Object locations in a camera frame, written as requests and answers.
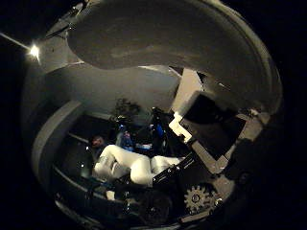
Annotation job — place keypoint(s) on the person with dark hair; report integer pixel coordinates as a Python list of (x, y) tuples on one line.
[(97, 141)]

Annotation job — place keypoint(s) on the blue plastic bottle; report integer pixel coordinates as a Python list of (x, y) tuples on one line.
[(124, 139)]

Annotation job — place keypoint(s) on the bright lamp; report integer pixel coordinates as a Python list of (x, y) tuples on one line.
[(33, 51)]

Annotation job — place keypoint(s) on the white Clorox spray bottle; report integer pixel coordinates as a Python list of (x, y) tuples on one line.
[(166, 35)]

